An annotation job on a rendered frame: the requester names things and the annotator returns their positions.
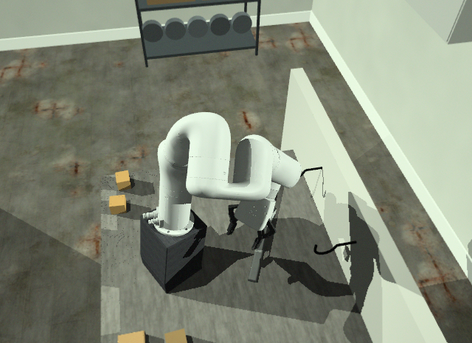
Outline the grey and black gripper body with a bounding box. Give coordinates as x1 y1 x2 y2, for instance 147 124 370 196
234 198 276 231

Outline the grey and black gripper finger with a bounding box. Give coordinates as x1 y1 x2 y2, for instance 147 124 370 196
226 204 239 235
251 219 277 250

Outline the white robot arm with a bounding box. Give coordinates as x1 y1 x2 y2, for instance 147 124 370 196
143 112 302 237

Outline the pale grey wall panel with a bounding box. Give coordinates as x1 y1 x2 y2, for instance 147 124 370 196
281 68 447 343

